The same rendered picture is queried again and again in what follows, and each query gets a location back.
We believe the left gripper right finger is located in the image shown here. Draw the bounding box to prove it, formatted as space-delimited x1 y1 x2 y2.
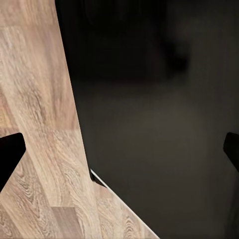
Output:
223 132 239 173

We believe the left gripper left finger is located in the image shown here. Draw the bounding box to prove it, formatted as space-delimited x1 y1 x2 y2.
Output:
0 132 26 192

